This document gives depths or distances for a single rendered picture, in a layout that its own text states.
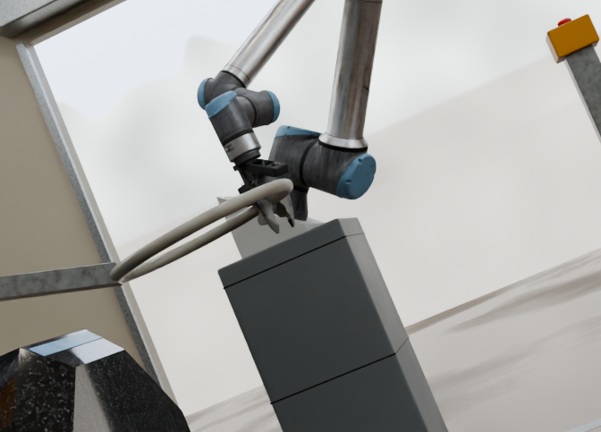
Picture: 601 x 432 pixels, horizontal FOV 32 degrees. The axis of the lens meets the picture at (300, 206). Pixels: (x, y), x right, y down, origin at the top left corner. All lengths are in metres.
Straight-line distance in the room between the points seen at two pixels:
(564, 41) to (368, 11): 0.55
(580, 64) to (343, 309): 0.95
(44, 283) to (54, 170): 5.24
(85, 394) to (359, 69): 1.33
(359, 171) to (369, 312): 0.42
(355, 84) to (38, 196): 4.93
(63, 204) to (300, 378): 4.75
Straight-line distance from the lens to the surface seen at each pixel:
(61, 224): 7.70
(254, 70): 2.91
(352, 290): 3.07
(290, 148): 3.22
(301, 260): 3.09
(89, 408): 2.23
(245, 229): 3.20
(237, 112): 2.68
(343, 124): 3.11
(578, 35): 2.96
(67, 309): 7.71
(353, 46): 3.07
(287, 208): 2.67
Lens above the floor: 0.68
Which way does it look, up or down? 5 degrees up
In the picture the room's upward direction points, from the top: 23 degrees counter-clockwise
